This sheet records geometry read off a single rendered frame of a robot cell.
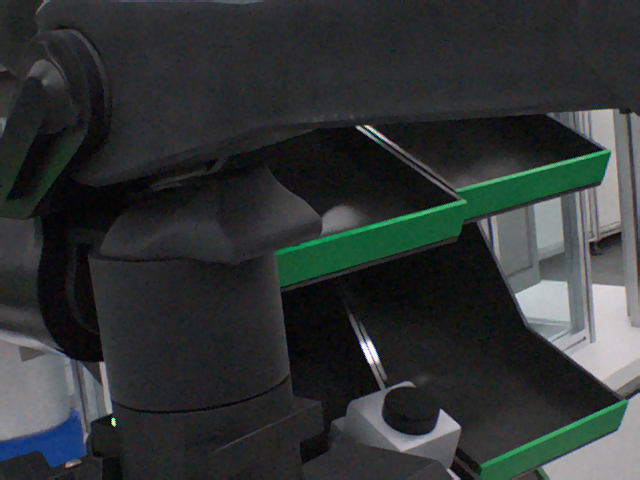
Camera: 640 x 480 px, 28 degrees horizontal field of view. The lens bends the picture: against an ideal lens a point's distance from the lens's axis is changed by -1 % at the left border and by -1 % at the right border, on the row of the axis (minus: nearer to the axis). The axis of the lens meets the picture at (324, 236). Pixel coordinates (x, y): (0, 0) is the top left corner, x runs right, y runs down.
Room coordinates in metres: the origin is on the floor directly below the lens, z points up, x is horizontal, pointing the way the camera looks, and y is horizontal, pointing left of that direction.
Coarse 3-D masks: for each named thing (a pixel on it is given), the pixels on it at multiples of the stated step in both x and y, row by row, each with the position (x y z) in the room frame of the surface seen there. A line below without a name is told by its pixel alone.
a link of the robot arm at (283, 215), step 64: (192, 192) 0.38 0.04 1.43; (256, 192) 0.37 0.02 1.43; (128, 256) 0.37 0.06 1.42; (192, 256) 0.36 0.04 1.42; (256, 256) 0.35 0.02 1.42; (128, 320) 0.37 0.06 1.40; (192, 320) 0.36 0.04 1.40; (256, 320) 0.37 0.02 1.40; (128, 384) 0.37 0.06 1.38; (192, 384) 0.36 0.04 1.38; (256, 384) 0.37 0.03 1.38
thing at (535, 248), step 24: (504, 216) 1.87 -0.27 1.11; (528, 216) 1.91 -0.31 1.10; (552, 216) 1.96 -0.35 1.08; (504, 240) 1.87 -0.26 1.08; (528, 240) 1.91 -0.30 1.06; (552, 240) 1.96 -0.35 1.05; (504, 264) 1.86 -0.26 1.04; (528, 264) 1.91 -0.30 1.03; (552, 264) 1.95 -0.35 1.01; (528, 288) 1.90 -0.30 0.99; (552, 288) 1.95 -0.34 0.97; (528, 312) 1.90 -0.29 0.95; (552, 312) 1.95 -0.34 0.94; (552, 336) 1.94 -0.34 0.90; (96, 384) 1.81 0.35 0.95
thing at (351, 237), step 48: (0, 0) 0.78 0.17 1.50; (0, 48) 0.79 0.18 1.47; (288, 144) 0.74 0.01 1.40; (336, 144) 0.74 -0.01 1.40; (384, 144) 0.71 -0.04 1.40; (336, 192) 0.69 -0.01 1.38; (384, 192) 0.70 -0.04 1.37; (432, 192) 0.68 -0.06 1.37; (336, 240) 0.61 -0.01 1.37; (384, 240) 0.63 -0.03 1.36; (432, 240) 0.66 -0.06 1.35; (288, 288) 0.60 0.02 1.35
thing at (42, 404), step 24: (0, 120) 1.51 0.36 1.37; (0, 360) 1.41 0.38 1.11; (48, 360) 1.44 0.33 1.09; (0, 384) 1.41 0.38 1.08; (24, 384) 1.42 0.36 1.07; (48, 384) 1.44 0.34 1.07; (0, 408) 1.41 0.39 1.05; (24, 408) 1.42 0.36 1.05; (48, 408) 1.43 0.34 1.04; (0, 432) 1.41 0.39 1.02; (24, 432) 1.41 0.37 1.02; (48, 432) 1.43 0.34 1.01
